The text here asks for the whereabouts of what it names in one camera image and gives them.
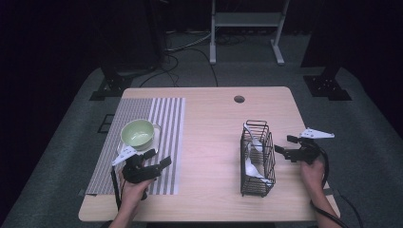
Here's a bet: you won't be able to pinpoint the person's left hand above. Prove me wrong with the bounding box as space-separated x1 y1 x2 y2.
119 160 157 208

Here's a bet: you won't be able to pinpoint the person's right hand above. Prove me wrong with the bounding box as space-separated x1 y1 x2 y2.
299 155 326 196

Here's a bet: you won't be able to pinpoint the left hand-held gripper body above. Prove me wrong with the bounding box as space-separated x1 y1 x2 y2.
111 145 163 185

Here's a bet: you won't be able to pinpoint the black wire basket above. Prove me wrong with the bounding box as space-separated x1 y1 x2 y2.
239 119 277 199

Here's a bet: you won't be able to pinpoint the black stand with base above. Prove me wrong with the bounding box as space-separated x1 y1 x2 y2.
299 0 354 102
88 0 165 102

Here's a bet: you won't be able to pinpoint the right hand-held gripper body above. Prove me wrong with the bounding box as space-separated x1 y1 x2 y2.
284 126 336 165

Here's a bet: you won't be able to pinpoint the black floor cables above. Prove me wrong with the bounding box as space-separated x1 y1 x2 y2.
138 29 241 88

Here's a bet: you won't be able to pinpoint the green bowl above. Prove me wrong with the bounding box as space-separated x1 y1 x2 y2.
120 118 156 152

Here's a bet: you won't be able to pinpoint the thin black cable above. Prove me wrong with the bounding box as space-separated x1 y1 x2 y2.
336 188 365 228

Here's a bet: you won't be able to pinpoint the white metal stand frame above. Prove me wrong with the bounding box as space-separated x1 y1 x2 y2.
209 0 291 67

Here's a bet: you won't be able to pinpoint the grey striped placemat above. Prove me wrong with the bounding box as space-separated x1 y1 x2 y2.
85 97 186 196

